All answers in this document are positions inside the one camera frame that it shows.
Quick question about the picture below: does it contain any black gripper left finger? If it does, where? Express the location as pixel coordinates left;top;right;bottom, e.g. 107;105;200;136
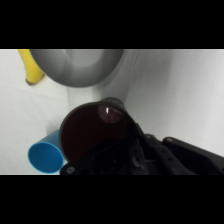
95;137;135;159

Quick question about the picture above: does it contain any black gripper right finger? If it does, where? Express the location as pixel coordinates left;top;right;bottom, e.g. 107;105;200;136
125;113;150;146

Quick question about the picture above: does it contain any brown plastic cup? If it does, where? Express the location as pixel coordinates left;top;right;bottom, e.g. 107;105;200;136
58;96;138;165

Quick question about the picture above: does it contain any blue plastic cup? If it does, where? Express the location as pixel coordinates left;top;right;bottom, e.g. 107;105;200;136
27;128;65;175

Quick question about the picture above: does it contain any grey bowl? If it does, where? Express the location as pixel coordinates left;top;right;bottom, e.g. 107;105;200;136
29;49;125;90

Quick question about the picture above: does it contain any yellow banana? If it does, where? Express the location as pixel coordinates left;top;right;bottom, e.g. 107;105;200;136
17;49;45;86

